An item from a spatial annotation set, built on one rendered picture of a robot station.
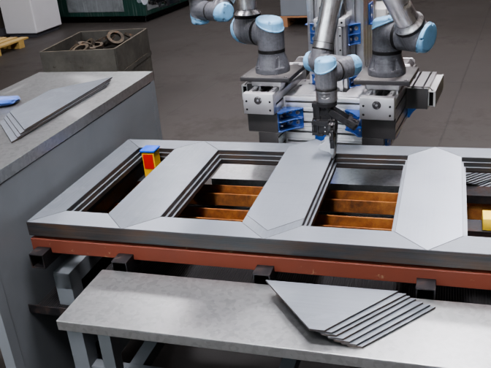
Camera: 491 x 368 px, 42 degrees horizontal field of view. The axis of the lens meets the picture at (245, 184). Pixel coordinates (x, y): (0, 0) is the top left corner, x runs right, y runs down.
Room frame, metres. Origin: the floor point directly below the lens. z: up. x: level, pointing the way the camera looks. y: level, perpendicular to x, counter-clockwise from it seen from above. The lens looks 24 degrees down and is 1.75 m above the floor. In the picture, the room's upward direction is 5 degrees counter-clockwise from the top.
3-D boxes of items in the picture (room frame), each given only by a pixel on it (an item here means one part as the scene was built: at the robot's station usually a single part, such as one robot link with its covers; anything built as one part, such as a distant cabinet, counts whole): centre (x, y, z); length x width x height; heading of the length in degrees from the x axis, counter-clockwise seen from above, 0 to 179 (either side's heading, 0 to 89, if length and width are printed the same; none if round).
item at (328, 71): (2.16, -0.31, 1.17); 0.09 x 0.08 x 0.11; 128
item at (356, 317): (1.34, -0.21, 0.77); 0.45 x 0.20 x 0.04; 71
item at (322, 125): (2.16, -0.30, 1.01); 0.09 x 0.08 x 0.12; 71
